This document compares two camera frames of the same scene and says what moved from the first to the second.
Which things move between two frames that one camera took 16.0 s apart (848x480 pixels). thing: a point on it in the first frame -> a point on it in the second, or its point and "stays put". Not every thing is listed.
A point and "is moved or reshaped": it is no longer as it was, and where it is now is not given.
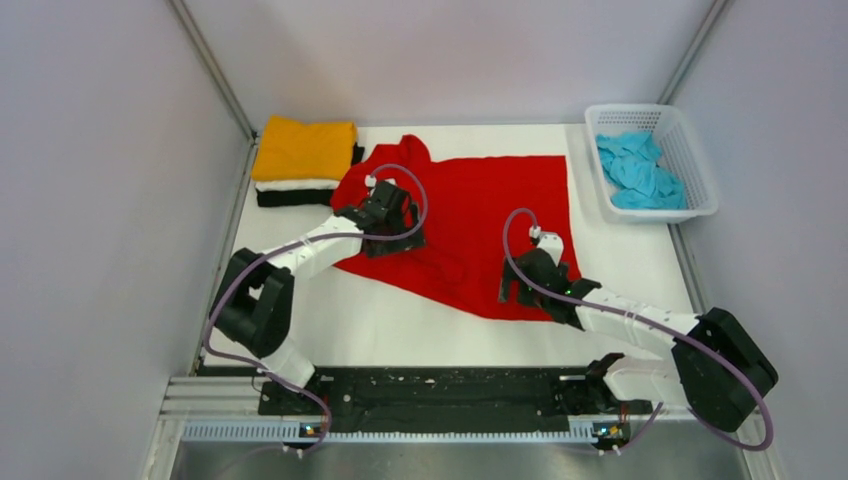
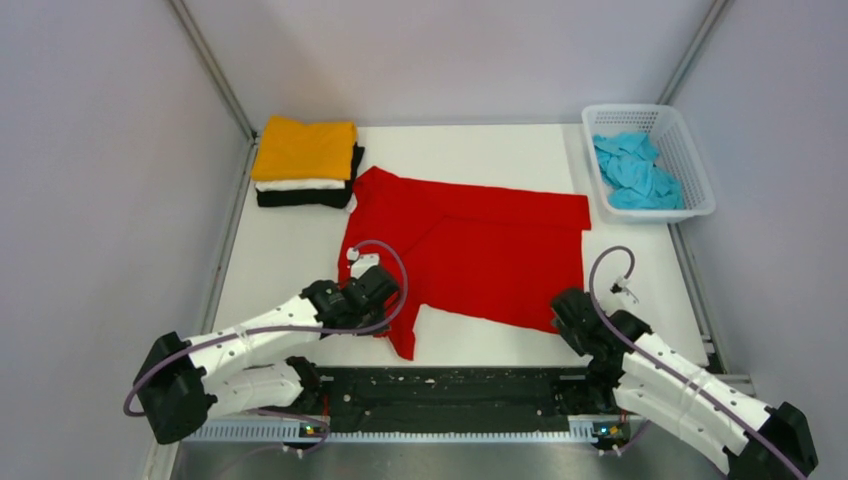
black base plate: x=452 y=399 stays put
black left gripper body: x=397 y=224 -> x=372 y=317
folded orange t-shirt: x=291 y=150 stays put
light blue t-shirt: x=629 y=164 stays put
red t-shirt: x=476 y=213 is moved or reshaped
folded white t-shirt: x=296 y=184 stays put
